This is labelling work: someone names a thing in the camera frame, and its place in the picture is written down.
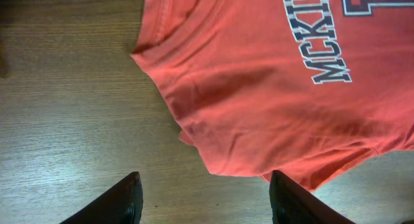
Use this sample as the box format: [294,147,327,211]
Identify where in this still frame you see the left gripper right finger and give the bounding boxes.
[269,170,354,224]

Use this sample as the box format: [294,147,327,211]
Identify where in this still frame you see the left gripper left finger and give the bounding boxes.
[61,172,144,224]

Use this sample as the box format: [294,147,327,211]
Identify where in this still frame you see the orange soccer t-shirt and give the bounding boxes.
[132,0,413,191]

